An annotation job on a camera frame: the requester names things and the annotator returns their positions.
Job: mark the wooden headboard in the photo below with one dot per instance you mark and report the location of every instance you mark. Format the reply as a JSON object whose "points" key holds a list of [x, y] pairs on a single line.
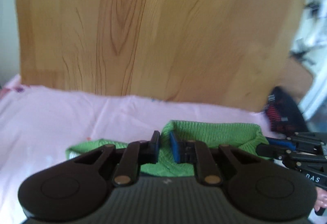
{"points": [[153, 34]]}

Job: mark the brown perforated cushion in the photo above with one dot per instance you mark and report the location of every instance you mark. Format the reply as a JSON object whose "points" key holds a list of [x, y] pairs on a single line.
{"points": [[296, 78]]}

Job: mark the navy and green knit sweater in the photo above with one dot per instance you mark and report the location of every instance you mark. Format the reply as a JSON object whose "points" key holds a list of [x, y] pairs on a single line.
{"points": [[204, 134]]}

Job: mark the white framed window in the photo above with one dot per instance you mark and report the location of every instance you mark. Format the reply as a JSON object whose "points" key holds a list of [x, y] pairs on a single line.
{"points": [[316, 34]]}

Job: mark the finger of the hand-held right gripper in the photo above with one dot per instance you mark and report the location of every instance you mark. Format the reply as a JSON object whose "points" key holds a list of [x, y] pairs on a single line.
{"points": [[281, 141], [270, 150]]}

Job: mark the person's right hand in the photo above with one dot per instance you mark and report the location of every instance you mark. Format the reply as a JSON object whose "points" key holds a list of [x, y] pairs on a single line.
{"points": [[322, 198]]}

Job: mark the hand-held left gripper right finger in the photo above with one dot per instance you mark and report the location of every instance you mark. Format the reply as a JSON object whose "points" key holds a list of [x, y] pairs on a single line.
{"points": [[175, 147]]}

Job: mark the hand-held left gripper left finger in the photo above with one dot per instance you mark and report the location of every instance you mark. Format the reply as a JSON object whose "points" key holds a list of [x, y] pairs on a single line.
{"points": [[154, 144]]}

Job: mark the pink animal print bed sheet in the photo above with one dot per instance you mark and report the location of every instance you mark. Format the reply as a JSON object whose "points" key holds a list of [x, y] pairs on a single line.
{"points": [[51, 124]]}

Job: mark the navy and red striped garment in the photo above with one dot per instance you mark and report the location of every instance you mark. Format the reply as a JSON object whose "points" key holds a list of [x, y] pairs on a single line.
{"points": [[283, 111]]}

